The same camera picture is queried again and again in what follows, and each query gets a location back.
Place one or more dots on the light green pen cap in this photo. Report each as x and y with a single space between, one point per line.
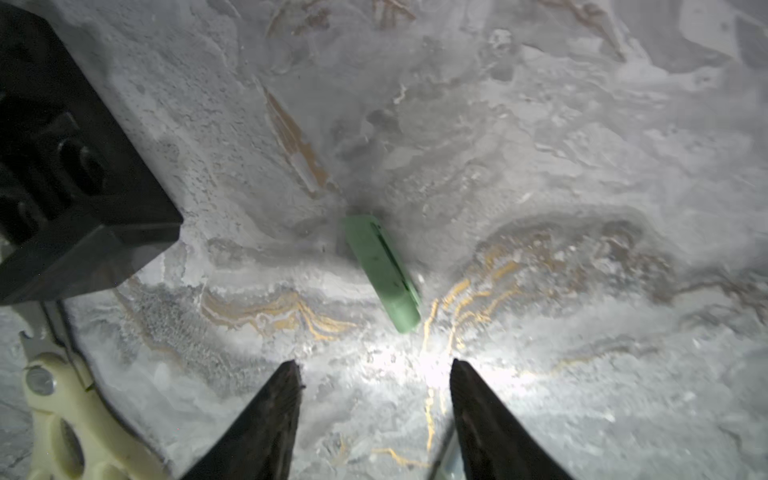
375 252

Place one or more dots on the small black clamp vise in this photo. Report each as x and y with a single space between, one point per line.
79 207

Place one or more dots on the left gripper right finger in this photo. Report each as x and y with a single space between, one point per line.
493 443

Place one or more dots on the yellow handled scissors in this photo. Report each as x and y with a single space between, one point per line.
75 434

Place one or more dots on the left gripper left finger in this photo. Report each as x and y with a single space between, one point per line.
259 444

